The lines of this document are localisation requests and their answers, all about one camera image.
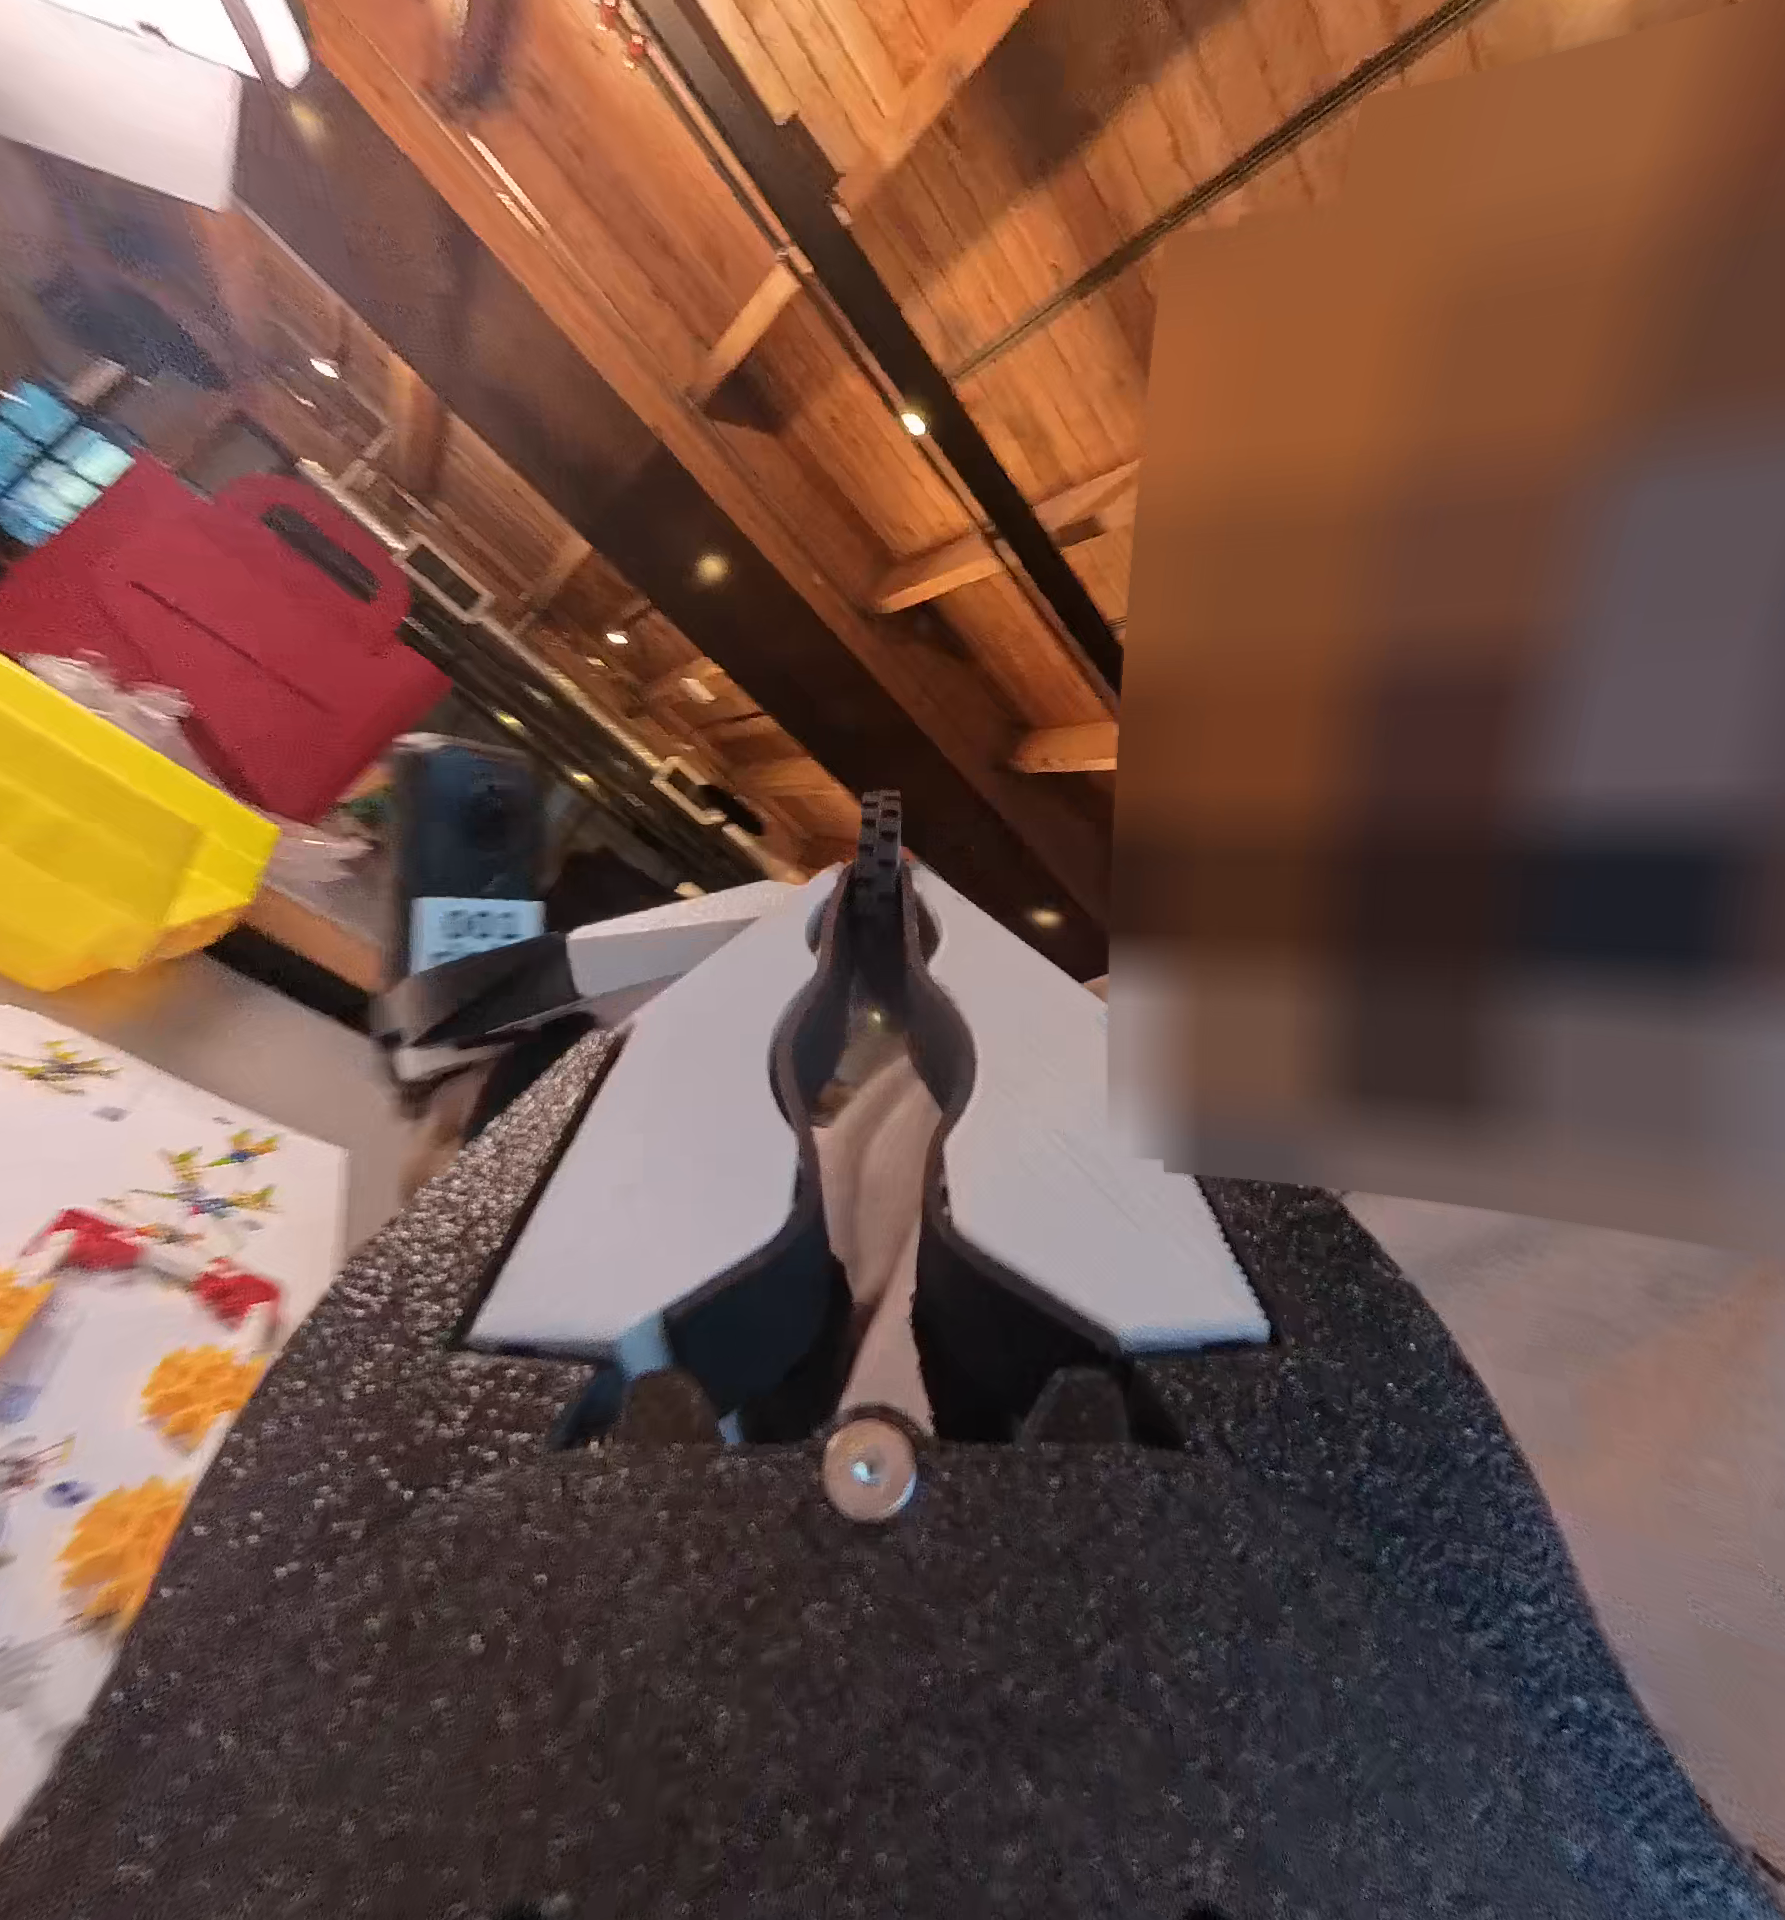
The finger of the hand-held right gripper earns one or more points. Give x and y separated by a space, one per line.
669 945
499 1010

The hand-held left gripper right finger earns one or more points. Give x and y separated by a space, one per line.
1136 1200

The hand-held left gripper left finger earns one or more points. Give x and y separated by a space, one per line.
622 1200

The yellow plastic parts bin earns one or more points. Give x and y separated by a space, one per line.
68 826

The large fold-out instruction sheet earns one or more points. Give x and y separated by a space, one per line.
77 1145

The colourful rod and connector model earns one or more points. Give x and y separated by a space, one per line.
114 1411

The person in beige hoodie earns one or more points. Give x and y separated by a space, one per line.
1609 1501

